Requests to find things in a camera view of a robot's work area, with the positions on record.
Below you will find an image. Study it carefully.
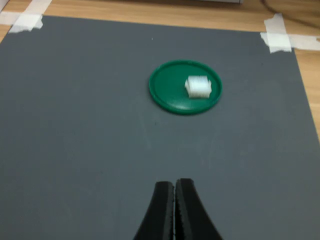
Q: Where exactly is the small white plastic terminal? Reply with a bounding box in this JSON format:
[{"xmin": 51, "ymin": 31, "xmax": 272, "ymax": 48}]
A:
[{"xmin": 184, "ymin": 75, "xmax": 212, "ymax": 99}]

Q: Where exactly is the dark grey mat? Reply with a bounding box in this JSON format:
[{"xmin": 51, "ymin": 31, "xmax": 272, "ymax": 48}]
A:
[{"xmin": 0, "ymin": 14, "xmax": 320, "ymax": 240}]

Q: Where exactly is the round green lid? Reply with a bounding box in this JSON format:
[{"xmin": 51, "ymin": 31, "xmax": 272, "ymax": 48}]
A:
[{"xmin": 148, "ymin": 59, "xmax": 223, "ymax": 116}]

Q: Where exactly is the white tape piece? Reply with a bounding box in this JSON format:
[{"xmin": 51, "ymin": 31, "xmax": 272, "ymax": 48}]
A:
[
  {"xmin": 259, "ymin": 12, "xmax": 320, "ymax": 55},
  {"xmin": 0, "ymin": 0, "xmax": 53, "ymax": 35}
]

